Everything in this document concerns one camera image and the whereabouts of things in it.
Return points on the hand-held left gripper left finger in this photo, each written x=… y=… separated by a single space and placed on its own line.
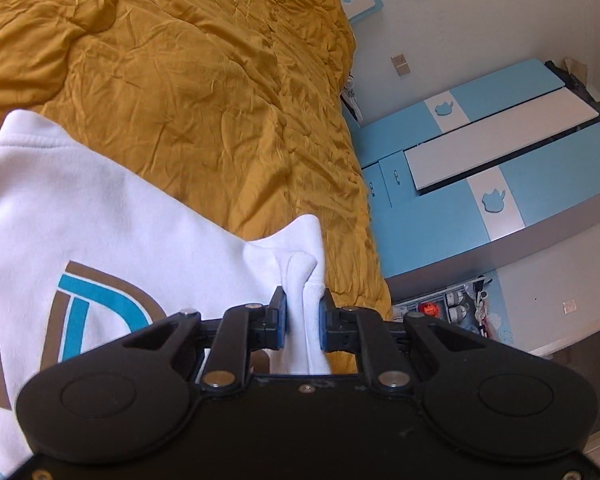
x=280 y=322

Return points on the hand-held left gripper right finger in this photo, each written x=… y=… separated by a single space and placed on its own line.
x=326 y=325

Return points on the white printed t-shirt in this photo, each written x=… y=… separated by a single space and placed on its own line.
x=130 y=230

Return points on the orange toy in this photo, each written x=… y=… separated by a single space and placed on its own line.
x=427 y=308

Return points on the cluttered toy shelf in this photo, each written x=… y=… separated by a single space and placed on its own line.
x=460 y=305

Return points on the blue and white wardrobe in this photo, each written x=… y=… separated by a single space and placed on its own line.
x=480 y=185

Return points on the bedside small clutter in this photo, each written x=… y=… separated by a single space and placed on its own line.
x=351 y=100

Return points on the brown cabinet with white top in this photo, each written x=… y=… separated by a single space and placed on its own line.
x=580 y=360

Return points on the mustard yellow quilted blanket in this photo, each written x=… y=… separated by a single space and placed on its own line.
x=190 y=70

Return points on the clutter atop wardrobe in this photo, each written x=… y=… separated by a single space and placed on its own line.
x=590 y=90

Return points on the white wall socket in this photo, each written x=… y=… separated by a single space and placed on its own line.
x=570 y=306

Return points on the beige wall switch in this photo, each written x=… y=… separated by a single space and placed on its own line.
x=400 y=64

